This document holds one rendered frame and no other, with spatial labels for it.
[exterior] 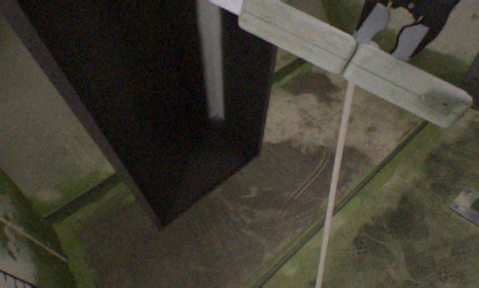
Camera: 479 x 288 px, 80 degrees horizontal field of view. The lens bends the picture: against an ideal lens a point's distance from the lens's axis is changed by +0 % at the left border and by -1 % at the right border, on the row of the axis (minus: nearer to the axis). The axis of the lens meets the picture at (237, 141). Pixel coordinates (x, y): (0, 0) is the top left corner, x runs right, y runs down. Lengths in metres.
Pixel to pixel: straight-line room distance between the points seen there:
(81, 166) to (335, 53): 1.83
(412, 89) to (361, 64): 0.07
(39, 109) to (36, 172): 0.37
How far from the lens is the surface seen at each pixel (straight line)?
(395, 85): 0.41
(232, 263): 1.66
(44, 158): 2.06
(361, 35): 0.44
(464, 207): 2.08
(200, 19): 1.19
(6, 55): 2.09
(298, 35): 0.39
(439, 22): 0.45
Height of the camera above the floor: 1.60
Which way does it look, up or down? 48 degrees down
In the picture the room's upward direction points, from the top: 11 degrees counter-clockwise
